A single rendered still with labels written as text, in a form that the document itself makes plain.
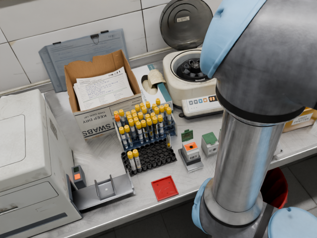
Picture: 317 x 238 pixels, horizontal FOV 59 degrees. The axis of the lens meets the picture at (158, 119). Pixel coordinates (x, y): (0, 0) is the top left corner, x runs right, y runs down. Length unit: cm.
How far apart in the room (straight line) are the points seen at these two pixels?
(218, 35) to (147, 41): 98
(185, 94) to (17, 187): 63
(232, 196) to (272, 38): 31
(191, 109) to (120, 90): 29
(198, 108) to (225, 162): 61
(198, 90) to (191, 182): 34
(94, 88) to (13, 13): 38
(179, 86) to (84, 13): 45
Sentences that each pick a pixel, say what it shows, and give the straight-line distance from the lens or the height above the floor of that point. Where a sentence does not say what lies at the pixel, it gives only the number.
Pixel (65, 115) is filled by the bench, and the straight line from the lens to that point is 118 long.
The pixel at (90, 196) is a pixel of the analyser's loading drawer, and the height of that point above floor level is 92.
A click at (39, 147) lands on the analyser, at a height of 117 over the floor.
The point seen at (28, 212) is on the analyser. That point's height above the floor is 101.
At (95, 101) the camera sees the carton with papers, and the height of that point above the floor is 94.
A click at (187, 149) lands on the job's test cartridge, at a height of 95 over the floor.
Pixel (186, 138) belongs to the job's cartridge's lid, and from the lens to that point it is 89.
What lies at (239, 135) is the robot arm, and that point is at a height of 137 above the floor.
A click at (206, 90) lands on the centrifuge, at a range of 105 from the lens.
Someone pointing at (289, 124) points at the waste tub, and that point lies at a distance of 105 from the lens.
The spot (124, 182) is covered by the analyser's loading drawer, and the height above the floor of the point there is 91.
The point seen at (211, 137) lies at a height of 94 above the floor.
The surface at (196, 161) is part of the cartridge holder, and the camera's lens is 93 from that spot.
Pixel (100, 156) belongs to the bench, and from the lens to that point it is 101.
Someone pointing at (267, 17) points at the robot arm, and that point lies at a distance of 30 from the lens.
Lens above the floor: 167
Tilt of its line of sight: 48 degrees down
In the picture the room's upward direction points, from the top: 7 degrees counter-clockwise
